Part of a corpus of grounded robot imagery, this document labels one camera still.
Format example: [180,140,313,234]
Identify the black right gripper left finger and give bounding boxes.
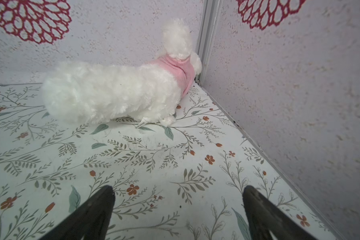
[41,186,116,240]

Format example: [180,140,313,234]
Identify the white plush dog pink shirt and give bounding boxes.
[42,19,202,127]

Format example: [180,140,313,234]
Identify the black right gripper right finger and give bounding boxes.
[243,186,316,240]

